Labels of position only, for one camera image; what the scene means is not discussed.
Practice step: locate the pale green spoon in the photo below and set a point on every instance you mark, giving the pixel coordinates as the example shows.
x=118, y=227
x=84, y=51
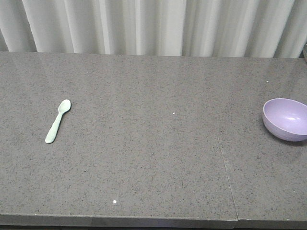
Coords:
x=64, y=107

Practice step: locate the purple bowl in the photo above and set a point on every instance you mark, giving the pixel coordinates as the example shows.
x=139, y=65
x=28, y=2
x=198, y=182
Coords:
x=286, y=119

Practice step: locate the white curtain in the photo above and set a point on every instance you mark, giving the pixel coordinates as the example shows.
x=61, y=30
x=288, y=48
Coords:
x=209, y=28

